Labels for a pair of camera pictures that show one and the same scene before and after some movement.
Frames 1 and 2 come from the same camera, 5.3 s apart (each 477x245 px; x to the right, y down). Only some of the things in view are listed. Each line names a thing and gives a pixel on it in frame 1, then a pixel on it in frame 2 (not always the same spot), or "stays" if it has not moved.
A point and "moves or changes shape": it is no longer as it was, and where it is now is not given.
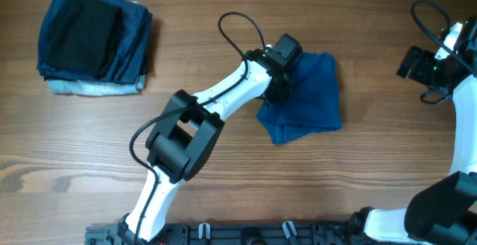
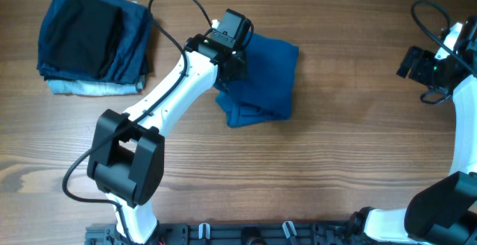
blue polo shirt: [312, 106] moves or changes shape
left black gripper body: [283, 91] → [240, 67]
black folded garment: [82, 31] stays
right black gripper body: [427, 69] stays
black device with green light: [333, 233] stays
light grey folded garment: [95, 88] stays
